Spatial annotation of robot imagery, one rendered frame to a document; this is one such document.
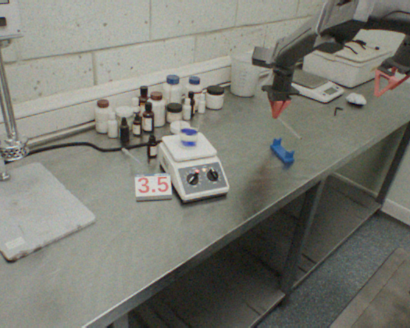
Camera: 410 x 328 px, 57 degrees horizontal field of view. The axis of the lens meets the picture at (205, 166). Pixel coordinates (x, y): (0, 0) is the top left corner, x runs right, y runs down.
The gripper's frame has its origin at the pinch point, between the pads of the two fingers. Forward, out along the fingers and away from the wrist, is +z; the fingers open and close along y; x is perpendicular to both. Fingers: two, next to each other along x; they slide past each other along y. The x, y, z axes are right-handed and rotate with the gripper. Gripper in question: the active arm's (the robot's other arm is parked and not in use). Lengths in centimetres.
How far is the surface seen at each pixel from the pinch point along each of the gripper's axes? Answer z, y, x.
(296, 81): 4, -32, -39
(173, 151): 1.3, 37.0, 13.6
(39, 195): 9, 70, 15
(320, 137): 9.5, -19.6, 0.5
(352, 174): 71, -97, -53
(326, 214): 76, -63, -29
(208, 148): 1.2, 27.6, 14.1
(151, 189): 8.7, 43.9, 19.0
